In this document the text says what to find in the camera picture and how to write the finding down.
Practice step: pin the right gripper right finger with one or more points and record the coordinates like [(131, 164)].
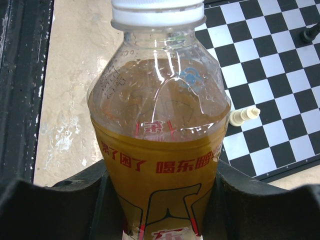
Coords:
[(243, 208)]

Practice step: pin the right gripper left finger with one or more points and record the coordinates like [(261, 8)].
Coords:
[(82, 207)]

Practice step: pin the amber drink bottle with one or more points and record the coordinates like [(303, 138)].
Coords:
[(160, 113)]

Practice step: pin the white bottle cap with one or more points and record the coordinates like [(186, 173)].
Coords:
[(135, 14)]

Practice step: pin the white chess piece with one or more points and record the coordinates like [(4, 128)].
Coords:
[(238, 117)]

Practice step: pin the black white chessboard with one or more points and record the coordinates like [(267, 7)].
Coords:
[(265, 64)]

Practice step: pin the black chess piece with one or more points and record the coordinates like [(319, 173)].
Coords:
[(309, 34)]

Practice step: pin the black base frame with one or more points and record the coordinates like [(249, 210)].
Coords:
[(25, 30)]

